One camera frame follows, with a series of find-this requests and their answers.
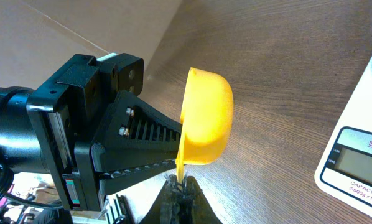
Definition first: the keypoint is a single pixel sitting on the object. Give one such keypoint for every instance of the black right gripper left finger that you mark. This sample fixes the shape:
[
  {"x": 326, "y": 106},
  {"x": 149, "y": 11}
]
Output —
[{"x": 164, "y": 208}]

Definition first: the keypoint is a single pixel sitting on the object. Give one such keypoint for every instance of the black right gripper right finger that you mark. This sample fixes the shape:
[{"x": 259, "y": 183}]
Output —
[{"x": 195, "y": 208}]

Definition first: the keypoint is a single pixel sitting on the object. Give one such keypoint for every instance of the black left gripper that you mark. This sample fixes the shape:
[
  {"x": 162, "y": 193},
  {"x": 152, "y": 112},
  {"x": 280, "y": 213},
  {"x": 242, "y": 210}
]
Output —
[{"x": 79, "y": 136}]

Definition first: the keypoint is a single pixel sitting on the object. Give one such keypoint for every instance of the yellow plastic measuring scoop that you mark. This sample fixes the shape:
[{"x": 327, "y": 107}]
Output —
[{"x": 206, "y": 118}]

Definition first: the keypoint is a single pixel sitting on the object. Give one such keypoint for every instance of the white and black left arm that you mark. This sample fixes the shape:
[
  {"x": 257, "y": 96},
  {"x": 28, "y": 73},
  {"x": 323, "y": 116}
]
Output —
[{"x": 19, "y": 147}]

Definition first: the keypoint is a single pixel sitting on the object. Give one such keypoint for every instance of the white digital kitchen scale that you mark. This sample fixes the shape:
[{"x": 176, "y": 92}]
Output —
[{"x": 345, "y": 168}]

